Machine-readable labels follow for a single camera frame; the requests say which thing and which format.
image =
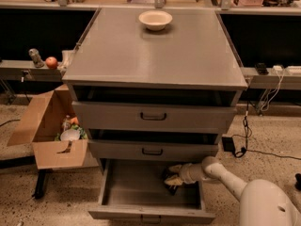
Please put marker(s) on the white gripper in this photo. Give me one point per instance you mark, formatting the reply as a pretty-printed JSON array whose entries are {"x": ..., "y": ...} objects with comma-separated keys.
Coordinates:
[{"x": 185, "y": 173}]

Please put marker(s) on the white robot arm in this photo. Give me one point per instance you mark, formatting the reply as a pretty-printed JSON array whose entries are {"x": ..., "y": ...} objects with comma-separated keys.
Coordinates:
[{"x": 262, "y": 203}]

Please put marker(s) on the grey middle drawer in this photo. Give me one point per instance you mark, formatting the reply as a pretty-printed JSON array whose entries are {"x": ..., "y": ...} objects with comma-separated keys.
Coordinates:
[{"x": 152, "y": 151}]

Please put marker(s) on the grey open bottom drawer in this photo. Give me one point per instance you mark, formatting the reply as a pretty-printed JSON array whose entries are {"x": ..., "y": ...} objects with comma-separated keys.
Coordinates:
[{"x": 135, "y": 190}]

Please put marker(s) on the grey metal drawer cabinet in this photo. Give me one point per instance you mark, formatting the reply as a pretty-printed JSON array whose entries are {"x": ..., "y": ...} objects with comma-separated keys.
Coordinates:
[{"x": 188, "y": 63}]

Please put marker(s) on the grey top drawer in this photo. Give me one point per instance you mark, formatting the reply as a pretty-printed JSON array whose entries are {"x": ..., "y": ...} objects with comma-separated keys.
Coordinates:
[{"x": 154, "y": 118}]

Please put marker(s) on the black power adapter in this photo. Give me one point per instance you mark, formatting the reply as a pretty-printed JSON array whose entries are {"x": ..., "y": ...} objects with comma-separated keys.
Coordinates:
[{"x": 228, "y": 144}]

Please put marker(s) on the white plastic bowl in box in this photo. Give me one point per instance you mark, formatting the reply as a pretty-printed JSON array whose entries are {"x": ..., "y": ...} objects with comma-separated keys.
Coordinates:
[{"x": 70, "y": 135}]

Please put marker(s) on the black stand base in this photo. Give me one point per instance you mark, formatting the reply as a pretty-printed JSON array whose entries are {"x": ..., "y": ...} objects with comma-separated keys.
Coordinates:
[{"x": 42, "y": 183}]

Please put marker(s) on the brown cardboard box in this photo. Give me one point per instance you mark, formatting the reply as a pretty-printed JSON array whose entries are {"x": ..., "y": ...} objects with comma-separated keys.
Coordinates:
[{"x": 40, "y": 124}]

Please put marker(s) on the white ceramic bowl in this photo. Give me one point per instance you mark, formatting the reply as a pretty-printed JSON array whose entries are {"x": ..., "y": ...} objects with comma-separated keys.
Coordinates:
[{"x": 155, "y": 20}]

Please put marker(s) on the white power strip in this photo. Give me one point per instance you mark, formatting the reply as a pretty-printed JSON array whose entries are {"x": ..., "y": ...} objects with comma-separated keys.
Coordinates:
[{"x": 294, "y": 70}]

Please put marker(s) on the red apple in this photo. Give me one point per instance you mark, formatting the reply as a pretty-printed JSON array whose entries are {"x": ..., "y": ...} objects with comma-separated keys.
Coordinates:
[{"x": 51, "y": 62}]

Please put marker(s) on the small grey figurine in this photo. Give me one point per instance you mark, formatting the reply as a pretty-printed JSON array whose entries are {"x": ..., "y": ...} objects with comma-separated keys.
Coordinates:
[{"x": 35, "y": 56}]

